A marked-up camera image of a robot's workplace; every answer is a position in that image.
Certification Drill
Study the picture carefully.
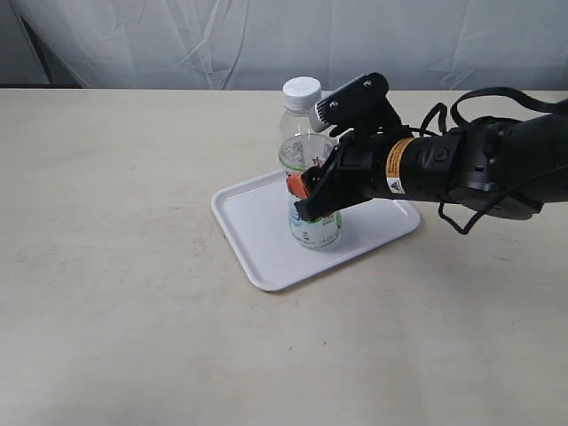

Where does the clear plastic bottle white cap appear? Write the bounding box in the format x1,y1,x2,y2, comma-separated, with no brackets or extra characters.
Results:
277,75,343,251

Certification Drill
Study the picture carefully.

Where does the white wrinkled backdrop curtain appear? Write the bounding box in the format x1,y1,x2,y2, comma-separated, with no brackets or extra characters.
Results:
1,1,567,90

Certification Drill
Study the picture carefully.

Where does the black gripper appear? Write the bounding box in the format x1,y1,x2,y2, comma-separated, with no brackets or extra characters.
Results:
285,128,413,222

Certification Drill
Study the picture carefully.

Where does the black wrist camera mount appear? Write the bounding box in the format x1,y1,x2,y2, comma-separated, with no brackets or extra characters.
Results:
308,72,403,137

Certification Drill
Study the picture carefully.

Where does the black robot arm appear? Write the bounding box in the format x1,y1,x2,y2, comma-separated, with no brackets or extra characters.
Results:
286,101,567,220

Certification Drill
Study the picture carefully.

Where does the white rectangular plastic tray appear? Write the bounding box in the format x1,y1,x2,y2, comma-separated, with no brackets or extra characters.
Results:
211,170,421,292

